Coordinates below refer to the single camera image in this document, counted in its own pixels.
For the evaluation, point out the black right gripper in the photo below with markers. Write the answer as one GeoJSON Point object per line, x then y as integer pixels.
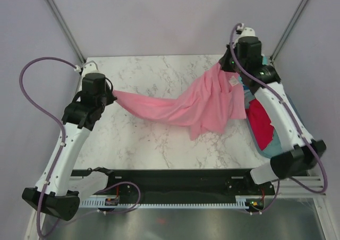
{"type": "Point", "coordinates": [223, 61]}

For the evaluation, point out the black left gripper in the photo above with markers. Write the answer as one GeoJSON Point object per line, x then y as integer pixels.
{"type": "Point", "coordinates": [111, 97]}

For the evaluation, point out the pink t shirt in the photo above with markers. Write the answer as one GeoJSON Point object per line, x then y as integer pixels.
{"type": "Point", "coordinates": [205, 106]}

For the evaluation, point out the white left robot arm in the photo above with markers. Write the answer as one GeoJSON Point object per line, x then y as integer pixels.
{"type": "Point", "coordinates": [54, 194]}

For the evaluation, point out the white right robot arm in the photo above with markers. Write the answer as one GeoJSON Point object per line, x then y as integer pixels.
{"type": "Point", "coordinates": [300, 151]}

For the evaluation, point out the clear blue plastic bin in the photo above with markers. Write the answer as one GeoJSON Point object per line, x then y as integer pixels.
{"type": "Point", "coordinates": [272, 123]}

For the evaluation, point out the red t shirt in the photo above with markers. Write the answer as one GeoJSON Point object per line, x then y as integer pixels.
{"type": "Point", "coordinates": [260, 123]}

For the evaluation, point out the teal cloth in bin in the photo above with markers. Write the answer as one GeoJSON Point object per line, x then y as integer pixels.
{"type": "Point", "coordinates": [273, 148]}

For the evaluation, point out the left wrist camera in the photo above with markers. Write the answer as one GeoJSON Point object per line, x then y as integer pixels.
{"type": "Point", "coordinates": [87, 68]}

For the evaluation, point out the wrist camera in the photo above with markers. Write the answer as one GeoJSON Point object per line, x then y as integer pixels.
{"type": "Point", "coordinates": [87, 68]}
{"type": "Point", "coordinates": [243, 31]}

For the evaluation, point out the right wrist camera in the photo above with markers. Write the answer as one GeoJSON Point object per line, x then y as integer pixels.
{"type": "Point", "coordinates": [243, 31]}

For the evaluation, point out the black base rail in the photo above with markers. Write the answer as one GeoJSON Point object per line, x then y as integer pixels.
{"type": "Point", "coordinates": [183, 185]}

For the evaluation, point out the right aluminium frame post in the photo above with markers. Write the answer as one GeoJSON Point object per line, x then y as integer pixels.
{"type": "Point", "coordinates": [289, 28]}

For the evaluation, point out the aluminium frame post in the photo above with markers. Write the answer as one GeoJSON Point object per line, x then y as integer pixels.
{"type": "Point", "coordinates": [289, 28]}
{"type": "Point", "coordinates": [65, 29]}

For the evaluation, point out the left aluminium frame post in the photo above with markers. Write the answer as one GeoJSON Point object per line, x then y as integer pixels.
{"type": "Point", "coordinates": [65, 29]}

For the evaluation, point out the white slotted cable duct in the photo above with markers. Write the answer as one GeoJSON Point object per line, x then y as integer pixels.
{"type": "Point", "coordinates": [112, 202]}

